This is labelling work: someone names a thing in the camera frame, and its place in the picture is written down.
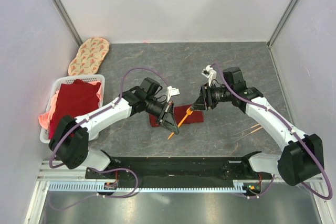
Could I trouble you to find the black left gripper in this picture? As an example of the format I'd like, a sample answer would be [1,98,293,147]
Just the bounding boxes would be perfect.
[144,97,179,135]

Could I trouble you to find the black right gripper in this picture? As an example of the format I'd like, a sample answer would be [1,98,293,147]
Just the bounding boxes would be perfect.
[190,82,233,111]

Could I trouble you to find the red cloth napkin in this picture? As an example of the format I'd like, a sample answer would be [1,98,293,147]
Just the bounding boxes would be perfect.
[149,104,204,127]

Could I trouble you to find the orange plastic fork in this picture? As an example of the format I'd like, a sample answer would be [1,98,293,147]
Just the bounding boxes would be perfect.
[174,105,193,128]

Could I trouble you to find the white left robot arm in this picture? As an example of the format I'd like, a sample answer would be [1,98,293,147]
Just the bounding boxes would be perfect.
[49,87,180,178]

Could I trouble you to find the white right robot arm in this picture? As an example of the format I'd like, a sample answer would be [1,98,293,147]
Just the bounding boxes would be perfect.
[192,85,324,186]

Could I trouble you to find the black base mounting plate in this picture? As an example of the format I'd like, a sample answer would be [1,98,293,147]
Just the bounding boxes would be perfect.
[85,156,272,188]

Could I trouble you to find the red cloth in basket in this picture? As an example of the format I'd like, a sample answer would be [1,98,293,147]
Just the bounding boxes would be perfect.
[49,79,101,139]

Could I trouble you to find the floral oval placemat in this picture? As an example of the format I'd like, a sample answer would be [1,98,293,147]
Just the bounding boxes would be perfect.
[68,37,110,76]

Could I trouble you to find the salmon pink cloth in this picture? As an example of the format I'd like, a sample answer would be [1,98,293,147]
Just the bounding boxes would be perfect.
[38,90,59,130]

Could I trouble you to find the white plastic basket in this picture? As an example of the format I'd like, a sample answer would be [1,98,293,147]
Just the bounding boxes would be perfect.
[38,74,105,144]

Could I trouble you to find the chopstick with tan handle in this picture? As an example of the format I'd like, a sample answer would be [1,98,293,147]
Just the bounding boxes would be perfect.
[235,124,260,135]

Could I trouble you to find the white slotted cable duct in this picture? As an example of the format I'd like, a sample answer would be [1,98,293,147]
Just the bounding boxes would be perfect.
[49,182,247,193]

